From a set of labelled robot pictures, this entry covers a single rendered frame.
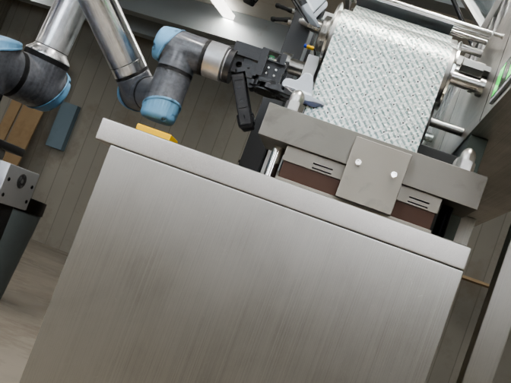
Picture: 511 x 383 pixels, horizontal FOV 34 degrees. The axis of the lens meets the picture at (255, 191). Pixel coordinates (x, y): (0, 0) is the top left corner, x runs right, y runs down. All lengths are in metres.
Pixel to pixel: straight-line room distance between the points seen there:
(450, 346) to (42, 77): 8.63
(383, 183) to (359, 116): 0.27
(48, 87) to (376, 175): 0.96
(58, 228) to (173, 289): 10.27
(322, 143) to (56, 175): 10.41
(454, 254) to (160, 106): 0.66
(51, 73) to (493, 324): 1.17
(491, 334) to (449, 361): 8.53
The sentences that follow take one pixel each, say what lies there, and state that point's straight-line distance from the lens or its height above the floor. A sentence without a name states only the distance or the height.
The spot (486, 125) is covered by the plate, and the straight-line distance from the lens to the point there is 1.63.
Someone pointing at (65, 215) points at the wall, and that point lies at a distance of 11.67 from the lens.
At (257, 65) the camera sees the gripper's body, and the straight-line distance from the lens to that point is 1.70.
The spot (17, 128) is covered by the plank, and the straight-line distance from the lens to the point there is 11.89.
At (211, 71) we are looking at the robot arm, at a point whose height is 1.08.
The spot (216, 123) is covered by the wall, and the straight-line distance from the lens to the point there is 11.13.
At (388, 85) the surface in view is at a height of 1.18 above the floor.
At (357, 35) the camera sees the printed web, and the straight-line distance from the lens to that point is 1.74.
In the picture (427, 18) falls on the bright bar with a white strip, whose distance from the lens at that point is 2.09.
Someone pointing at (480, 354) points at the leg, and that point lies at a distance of 1.83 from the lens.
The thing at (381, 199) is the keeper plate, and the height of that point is 0.93.
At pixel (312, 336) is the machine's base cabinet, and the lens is 1.41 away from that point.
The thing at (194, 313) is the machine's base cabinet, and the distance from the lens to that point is 1.43.
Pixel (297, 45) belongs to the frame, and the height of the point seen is 1.28.
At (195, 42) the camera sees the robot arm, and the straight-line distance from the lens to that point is 1.73.
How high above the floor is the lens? 0.76
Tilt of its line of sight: 4 degrees up
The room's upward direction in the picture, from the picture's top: 20 degrees clockwise
